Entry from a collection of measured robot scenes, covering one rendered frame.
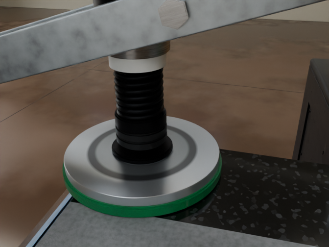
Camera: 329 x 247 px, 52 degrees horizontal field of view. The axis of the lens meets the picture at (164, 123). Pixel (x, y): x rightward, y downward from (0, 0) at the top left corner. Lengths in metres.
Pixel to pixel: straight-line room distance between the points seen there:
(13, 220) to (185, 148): 1.41
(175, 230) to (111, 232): 0.07
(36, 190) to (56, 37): 1.60
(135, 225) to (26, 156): 1.89
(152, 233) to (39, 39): 0.24
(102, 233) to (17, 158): 1.89
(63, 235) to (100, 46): 0.21
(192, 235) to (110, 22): 0.24
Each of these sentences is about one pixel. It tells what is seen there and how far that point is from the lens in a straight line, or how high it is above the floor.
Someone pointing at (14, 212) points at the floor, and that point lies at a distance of 1.84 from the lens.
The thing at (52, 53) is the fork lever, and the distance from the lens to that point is 0.39.
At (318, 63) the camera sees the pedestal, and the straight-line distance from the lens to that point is 1.37.
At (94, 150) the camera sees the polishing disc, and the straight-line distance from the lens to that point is 0.48.
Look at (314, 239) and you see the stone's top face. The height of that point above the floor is 0.85.
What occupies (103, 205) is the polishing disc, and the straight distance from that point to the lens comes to 0.41.
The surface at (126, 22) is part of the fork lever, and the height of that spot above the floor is 1.06.
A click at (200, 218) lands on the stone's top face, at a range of 0.40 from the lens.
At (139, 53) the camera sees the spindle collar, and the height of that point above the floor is 1.02.
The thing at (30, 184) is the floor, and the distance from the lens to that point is 2.00.
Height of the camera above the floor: 1.12
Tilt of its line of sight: 27 degrees down
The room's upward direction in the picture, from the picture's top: 1 degrees counter-clockwise
